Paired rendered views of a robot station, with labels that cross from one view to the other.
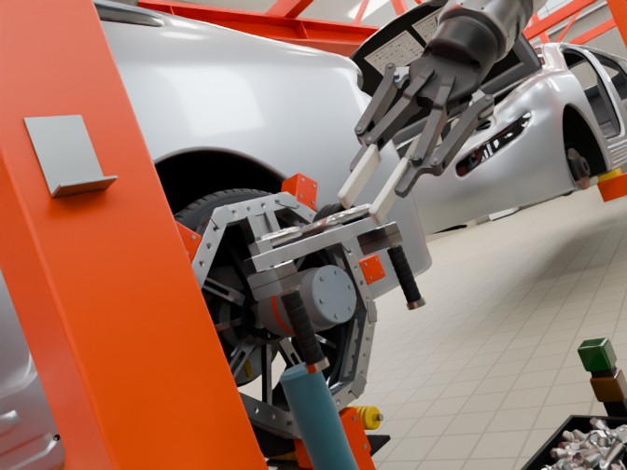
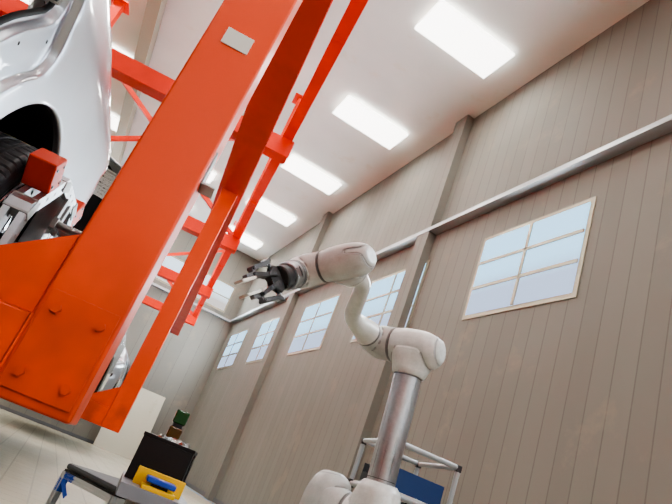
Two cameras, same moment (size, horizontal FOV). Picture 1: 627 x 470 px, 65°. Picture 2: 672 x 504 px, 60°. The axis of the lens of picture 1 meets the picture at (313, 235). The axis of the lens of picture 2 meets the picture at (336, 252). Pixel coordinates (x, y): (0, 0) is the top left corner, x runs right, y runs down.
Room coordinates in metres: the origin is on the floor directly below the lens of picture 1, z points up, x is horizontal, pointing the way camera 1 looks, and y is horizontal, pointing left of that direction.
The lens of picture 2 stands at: (-0.46, 1.06, 0.54)
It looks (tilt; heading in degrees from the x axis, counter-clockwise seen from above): 23 degrees up; 304
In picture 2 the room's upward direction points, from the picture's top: 22 degrees clockwise
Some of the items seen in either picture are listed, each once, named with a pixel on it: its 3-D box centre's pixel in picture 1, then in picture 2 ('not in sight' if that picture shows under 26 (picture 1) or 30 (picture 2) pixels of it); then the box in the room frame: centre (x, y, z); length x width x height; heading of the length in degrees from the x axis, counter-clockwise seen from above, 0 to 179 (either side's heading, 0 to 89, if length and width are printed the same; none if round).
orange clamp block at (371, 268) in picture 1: (363, 271); not in sight; (1.41, -0.10, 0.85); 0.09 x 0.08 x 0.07; 135
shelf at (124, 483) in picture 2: not in sight; (151, 492); (0.64, -0.20, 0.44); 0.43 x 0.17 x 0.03; 135
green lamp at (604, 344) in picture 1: (596, 354); (181, 417); (0.78, -0.34, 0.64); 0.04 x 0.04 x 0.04; 45
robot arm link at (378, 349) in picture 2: not in sight; (380, 343); (0.51, -0.90, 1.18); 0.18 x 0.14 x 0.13; 85
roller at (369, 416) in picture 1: (341, 418); not in sight; (1.34, 0.11, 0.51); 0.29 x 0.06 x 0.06; 45
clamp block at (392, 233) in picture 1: (379, 238); not in sight; (1.16, -0.14, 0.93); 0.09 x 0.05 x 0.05; 45
